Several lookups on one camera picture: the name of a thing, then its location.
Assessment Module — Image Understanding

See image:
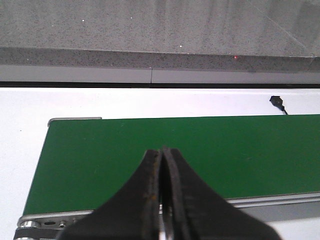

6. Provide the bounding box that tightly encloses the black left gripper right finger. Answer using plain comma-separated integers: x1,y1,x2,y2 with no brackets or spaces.
160,148,281,240

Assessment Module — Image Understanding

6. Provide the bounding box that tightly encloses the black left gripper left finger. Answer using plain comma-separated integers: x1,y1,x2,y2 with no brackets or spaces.
57,150,160,240

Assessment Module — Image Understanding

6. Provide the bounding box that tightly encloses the green conveyor belt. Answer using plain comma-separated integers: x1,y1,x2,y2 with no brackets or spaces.
23,114,320,216

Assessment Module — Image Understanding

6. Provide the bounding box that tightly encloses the grey stone countertop slab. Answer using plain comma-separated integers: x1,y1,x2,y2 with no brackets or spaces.
0,0,320,86

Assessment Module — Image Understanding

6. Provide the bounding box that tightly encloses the aluminium conveyor side rail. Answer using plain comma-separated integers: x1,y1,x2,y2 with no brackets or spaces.
13,192,320,240

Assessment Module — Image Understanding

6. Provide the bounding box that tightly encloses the black cable connector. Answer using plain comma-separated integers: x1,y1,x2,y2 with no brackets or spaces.
269,95,288,115

